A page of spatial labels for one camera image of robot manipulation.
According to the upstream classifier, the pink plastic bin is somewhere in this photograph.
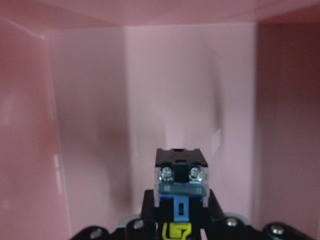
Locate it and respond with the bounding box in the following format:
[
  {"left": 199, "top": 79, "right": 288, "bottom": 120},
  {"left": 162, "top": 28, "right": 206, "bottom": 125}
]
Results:
[{"left": 0, "top": 0, "right": 320, "bottom": 240}]

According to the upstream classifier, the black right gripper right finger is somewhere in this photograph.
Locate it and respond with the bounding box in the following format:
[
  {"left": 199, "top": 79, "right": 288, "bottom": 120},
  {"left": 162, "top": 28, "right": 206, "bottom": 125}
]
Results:
[{"left": 204, "top": 190, "right": 312, "bottom": 240}]

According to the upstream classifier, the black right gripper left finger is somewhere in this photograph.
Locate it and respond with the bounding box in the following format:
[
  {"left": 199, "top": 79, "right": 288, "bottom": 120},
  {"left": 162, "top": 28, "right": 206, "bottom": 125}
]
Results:
[{"left": 71, "top": 189, "right": 157, "bottom": 240}]

